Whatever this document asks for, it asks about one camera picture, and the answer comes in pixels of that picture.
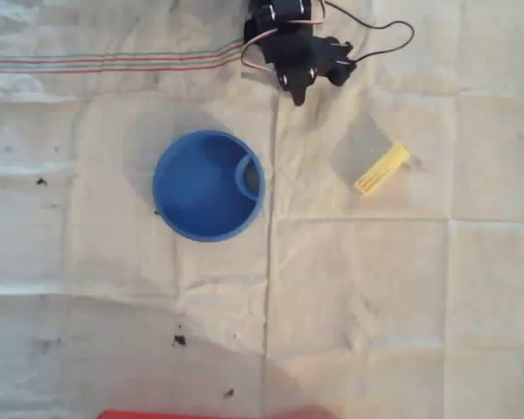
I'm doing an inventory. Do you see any yellow rectangular block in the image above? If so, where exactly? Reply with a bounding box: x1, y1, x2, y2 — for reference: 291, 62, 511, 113
353, 140, 414, 198

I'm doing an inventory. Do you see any blue plastic bowl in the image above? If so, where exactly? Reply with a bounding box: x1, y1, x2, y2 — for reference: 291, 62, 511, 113
151, 129, 266, 243

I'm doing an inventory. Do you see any white cloth with coloured stripes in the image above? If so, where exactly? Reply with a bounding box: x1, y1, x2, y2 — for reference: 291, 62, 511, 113
0, 0, 280, 105

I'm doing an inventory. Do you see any plain white creased cloth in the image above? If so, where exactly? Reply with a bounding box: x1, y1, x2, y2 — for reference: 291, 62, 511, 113
0, 0, 524, 419

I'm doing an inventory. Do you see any red flat object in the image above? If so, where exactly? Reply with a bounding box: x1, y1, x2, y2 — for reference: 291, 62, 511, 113
96, 408, 333, 419

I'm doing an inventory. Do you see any thin black cable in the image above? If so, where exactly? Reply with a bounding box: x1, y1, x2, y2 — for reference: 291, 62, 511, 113
322, 0, 416, 62

